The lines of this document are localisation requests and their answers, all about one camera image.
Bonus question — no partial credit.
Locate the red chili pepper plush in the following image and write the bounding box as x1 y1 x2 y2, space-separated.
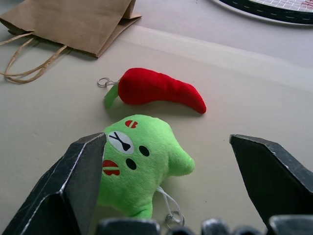
97 67 207 115

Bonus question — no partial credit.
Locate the brown paper bag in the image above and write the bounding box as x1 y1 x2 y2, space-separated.
0 0 142 84

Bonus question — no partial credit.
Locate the black and white racket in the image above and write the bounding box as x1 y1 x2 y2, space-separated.
212 0 313 26

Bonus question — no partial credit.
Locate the green plush frog toy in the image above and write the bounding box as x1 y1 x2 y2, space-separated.
96 114 196 227

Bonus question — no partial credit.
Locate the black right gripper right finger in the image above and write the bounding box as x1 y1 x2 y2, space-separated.
229 134 313 235

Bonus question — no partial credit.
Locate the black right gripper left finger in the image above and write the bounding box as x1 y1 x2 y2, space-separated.
1 132 107 235

